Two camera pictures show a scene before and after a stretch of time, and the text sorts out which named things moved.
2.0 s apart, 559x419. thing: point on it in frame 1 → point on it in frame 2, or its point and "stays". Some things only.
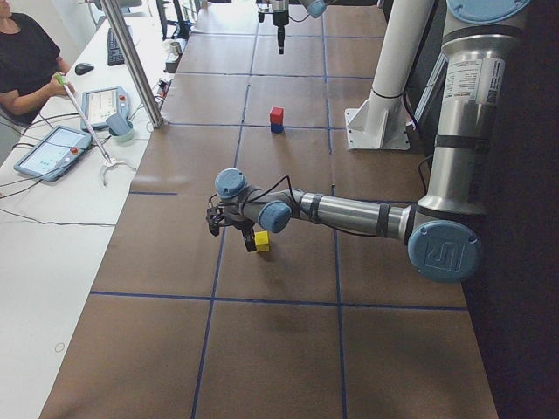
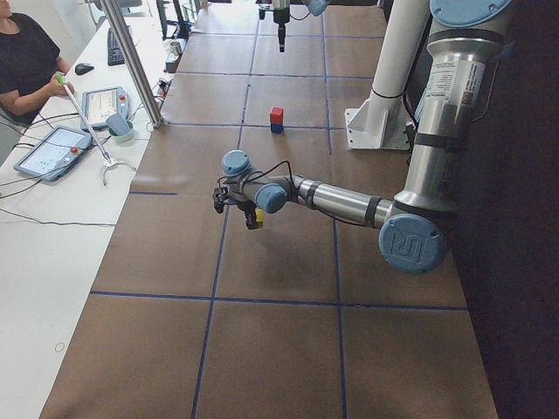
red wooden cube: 277,115 stays
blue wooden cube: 276,128 stays
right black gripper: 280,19 stays
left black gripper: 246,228 → 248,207
